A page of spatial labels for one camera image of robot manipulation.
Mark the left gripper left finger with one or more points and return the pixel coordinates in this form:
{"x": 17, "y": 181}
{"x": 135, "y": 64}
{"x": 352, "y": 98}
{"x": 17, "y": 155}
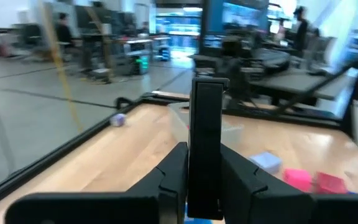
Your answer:
{"x": 135, "y": 205}

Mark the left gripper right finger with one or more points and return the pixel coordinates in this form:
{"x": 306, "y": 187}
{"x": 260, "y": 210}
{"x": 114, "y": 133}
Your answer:
{"x": 259, "y": 205}

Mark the red charger cube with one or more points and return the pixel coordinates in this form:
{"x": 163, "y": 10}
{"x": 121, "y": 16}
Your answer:
{"x": 329, "y": 183}

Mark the blue plastic basket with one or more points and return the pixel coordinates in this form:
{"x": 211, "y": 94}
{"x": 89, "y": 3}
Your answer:
{"x": 199, "y": 221}

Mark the grey plastic bin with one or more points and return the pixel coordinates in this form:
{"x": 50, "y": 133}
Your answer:
{"x": 233, "y": 133}

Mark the small purple white cube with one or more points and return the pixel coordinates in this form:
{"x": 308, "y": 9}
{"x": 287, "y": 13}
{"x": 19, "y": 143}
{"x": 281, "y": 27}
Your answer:
{"x": 117, "y": 119}

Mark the person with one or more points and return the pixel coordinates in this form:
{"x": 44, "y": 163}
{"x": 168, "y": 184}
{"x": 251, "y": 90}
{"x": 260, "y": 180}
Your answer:
{"x": 63, "y": 31}
{"x": 301, "y": 31}

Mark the light blue charger cube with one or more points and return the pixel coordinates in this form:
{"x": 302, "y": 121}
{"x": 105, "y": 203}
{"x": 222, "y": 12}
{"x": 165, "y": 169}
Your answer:
{"x": 266, "y": 161}

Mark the pink charger cube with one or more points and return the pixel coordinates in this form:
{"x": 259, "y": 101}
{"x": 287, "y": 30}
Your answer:
{"x": 297, "y": 179}

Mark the grey work desk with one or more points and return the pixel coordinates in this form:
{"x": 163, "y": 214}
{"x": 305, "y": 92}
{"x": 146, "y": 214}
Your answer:
{"x": 291, "y": 82}

